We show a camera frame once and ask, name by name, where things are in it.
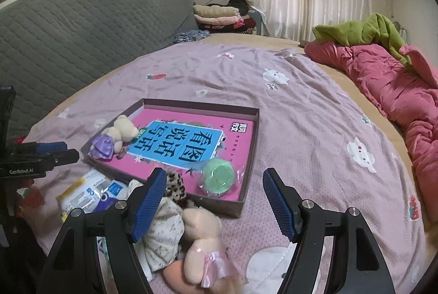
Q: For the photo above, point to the blue knitted cloth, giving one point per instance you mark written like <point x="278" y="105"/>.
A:
<point x="190" y="36"/>

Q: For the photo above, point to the green ball in clear wrap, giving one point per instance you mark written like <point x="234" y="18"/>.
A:
<point x="219" y="177"/>

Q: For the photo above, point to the pink and blue book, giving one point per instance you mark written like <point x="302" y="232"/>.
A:
<point x="236" y="150"/>

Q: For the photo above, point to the white floral scrunchie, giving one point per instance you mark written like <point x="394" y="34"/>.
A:
<point x="164" y="235"/>

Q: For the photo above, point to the pink folded blanket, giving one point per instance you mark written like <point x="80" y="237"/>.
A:
<point x="219" y="21"/>

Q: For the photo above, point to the yellow and white tissue packet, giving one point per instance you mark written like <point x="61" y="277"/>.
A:
<point x="82" y="193"/>

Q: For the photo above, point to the dark red folded cloth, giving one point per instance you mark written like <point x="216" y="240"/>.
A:
<point x="244" y="25"/>

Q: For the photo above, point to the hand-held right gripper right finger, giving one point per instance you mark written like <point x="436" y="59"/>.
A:
<point x="279" y="203"/>

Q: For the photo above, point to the teddy bear in purple dress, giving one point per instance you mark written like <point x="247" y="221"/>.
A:
<point x="125" y="129"/>

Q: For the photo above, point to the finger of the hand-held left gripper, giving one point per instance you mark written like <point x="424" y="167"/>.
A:
<point x="65" y="157"/>
<point x="51" y="146"/>

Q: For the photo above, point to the green blanket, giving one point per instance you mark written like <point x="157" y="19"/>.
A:
<point x="373" y="28"/>

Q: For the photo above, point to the peach soft pad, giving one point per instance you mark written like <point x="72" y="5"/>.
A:
<point x="174" y="275"/>

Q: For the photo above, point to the shallow brown cardboard box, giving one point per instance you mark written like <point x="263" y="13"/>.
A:
<point x="249" y="177"/>

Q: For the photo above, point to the black clothing pile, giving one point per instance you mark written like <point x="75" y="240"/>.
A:
<point x="239" y="5"/>

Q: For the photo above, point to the leopard print scrunchie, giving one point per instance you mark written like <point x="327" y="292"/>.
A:
<point x="176" y="188"/>

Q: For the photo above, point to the purple and white packet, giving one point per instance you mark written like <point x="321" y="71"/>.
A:
<point x="114" y="192"/>

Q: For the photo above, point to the teddy bear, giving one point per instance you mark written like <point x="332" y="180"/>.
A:
<point x="202" y="229"/>
<point x="125" y="129"/>

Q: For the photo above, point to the grey quilted headboard cover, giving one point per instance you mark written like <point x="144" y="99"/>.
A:
<point x="75" y="40"/>

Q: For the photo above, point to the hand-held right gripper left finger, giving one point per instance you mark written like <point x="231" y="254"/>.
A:
<point x="150" y="206"/>

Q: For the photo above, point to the beige folded blanket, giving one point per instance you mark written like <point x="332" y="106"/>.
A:
<point x="215" y="10"/>

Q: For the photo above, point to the pink quilt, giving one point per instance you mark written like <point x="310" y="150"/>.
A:
<point x="386" y="75"/>

